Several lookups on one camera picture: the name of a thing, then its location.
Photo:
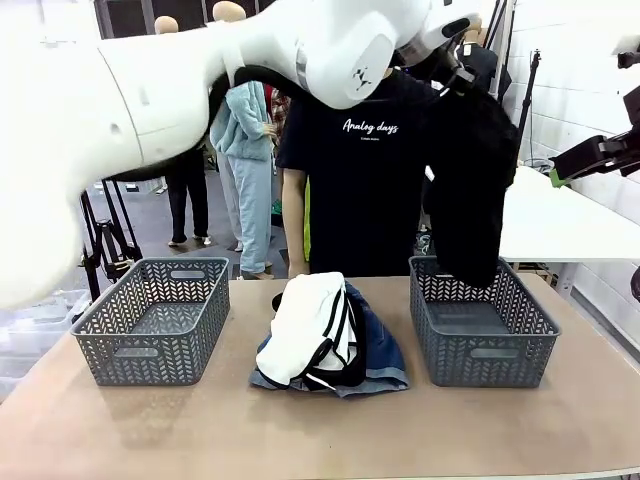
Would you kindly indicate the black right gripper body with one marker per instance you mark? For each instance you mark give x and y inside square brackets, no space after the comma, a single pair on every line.
[632,102]

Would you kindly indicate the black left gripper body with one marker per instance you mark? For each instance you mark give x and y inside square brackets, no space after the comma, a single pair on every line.
[457,75]

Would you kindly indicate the blue denim shorts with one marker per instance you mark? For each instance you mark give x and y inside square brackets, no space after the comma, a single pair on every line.
[385,350]

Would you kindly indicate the white garment black trim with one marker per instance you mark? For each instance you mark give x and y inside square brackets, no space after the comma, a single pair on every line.
[300,330]

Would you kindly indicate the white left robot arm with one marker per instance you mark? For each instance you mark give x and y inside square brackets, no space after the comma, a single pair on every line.
[150,90]

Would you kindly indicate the person's right forearm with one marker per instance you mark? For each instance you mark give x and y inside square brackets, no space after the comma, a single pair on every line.
[295,240]

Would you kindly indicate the mannequin in black top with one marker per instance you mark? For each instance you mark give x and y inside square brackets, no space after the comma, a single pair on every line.
[487,60]

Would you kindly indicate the white table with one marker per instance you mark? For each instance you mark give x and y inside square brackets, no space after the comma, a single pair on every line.
[575,225]

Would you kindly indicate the black light stand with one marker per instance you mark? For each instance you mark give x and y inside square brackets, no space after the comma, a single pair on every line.
[529,100]

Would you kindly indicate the person in black T-shirt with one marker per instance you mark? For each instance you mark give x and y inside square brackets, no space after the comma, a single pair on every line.
[360,200]

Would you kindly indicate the mannequin plaid shirt grey hood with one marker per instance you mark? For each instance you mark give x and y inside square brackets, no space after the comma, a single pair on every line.
[280,110]

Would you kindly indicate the grey plastic lattice basket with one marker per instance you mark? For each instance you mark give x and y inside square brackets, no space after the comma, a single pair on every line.
[150,332]
[490,336]

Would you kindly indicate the neon green cloth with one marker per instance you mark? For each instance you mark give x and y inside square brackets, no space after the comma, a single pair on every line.
[307,225]

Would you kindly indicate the mannequin in light blue fleece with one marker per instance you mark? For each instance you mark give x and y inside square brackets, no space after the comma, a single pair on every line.
[245,125]

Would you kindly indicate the small green object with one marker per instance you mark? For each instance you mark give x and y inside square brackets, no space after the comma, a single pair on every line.
[277,207]

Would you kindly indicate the mannequin in beige jacket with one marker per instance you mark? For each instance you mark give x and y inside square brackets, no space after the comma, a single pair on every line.
[187,200]

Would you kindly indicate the clear plastic storage bin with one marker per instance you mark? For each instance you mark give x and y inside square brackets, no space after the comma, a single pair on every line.
[35,325]

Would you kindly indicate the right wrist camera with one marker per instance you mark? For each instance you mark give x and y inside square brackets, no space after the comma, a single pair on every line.
[630,59]

